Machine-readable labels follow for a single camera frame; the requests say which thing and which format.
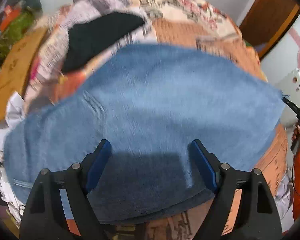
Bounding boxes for blue denim pants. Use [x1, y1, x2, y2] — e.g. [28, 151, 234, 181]
[4, 44, 284, 224]

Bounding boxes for white appliance with buttons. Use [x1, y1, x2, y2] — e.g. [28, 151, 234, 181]
[275, 68, 300, 128]

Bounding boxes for brown wooden door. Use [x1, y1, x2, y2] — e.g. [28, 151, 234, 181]
[239, 0, 300, 59]

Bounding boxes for white crumpled cloth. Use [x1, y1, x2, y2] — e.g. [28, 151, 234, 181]
[0, 92, 25, 163]

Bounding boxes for brown wooden board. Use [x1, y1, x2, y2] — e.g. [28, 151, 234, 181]
[0, 27, 47, 121]

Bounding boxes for newspaper print bed cover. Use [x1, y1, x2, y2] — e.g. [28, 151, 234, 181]
[0, 0, 287, 239]

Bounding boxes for black folded garment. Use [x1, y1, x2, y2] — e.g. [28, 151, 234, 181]
[62, 12, 145, 74]

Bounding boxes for green patterned box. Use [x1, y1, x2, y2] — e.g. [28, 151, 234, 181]
[0, 11, 34, 60]

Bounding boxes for orange box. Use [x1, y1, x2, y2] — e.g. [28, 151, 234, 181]
[0, 9, 21, 32]

